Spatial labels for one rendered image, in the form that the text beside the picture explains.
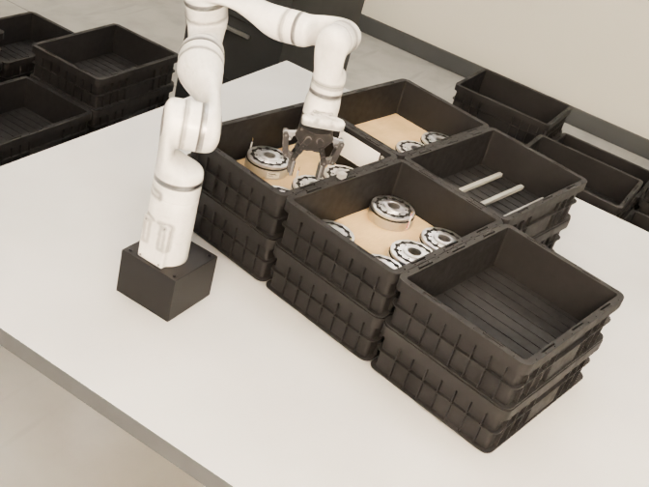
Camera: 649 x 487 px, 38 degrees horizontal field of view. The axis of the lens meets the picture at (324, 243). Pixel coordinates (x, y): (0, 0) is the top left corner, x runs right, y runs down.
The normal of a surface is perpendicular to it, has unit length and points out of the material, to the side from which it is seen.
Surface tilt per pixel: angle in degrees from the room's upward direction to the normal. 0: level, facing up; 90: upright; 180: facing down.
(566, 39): 90
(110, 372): 0
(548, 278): 90
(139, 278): 90
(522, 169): 90
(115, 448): 0
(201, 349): 0
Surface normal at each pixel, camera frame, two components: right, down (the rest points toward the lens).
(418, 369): -0.65, 0.27
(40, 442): 0.23, -0.82
